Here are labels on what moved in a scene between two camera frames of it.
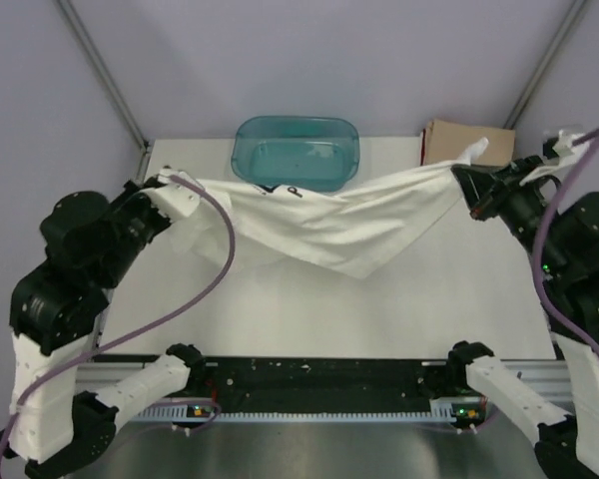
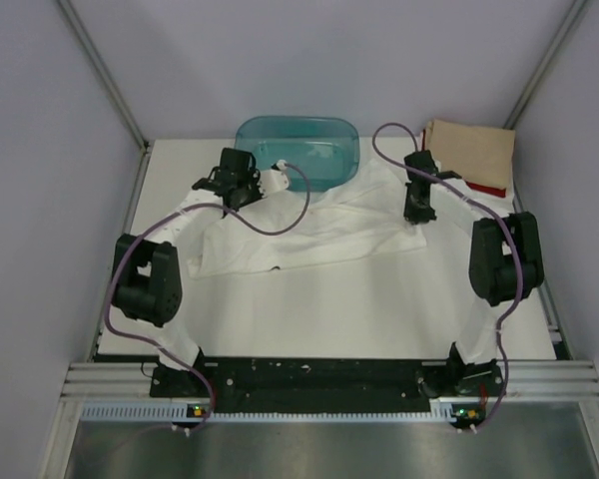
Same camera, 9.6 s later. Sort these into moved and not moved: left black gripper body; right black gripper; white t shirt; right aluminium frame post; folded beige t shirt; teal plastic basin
Moved: right black gripper; white t shirt; left black gripper body
Not moved: right aluminium frame post; teal plastic basin; folded beige t shirt
